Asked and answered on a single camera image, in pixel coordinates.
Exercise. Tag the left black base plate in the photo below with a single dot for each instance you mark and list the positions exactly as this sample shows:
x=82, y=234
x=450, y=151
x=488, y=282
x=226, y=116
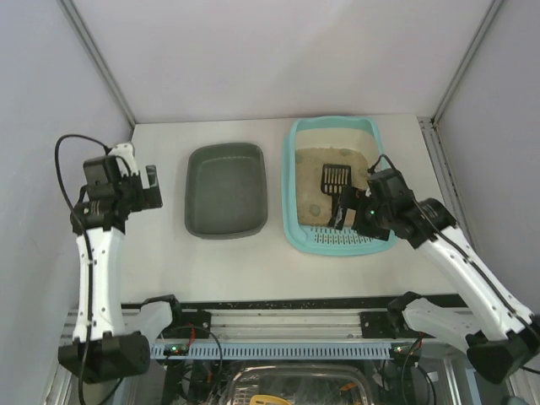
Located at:
x=198, y=321

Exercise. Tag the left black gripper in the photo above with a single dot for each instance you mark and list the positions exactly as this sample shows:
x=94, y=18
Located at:
x=151, y=194

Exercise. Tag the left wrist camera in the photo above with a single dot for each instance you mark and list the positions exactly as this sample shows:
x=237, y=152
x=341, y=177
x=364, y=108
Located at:
x=101, y=171

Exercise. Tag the clear plastic tub below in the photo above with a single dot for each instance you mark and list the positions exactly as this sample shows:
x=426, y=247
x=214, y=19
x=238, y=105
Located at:
x=299, y=383

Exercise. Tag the dark grey plastic bin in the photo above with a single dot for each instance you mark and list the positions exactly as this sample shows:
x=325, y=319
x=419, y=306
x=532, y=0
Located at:
x=226, y=191

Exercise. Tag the aluminium front rail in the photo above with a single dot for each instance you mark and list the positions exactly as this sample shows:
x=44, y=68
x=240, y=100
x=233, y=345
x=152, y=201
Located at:
x=290, y=324

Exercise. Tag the teal cat litter box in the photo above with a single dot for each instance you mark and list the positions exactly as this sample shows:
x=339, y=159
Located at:
x=320, y=157

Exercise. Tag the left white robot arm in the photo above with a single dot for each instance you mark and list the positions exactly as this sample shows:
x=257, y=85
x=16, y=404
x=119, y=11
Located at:
x=105, y=346

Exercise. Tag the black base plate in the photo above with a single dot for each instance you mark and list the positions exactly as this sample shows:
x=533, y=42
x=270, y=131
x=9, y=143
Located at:
x=198, y=321
x=376, y=325

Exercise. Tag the black litter scoop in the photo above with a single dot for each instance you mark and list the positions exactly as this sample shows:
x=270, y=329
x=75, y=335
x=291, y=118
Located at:
x=333, y=179

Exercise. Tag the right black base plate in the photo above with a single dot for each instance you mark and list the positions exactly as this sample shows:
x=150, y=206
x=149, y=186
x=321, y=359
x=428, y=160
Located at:
x=376, y=325

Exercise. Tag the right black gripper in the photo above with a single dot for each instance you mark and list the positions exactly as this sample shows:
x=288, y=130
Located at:
x=348, y=207

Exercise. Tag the blue slotted cable duct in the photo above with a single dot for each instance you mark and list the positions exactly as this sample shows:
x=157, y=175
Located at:
x=272, y=351

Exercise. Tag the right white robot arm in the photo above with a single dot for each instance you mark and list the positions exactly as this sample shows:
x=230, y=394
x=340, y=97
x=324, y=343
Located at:
x=500, y=335

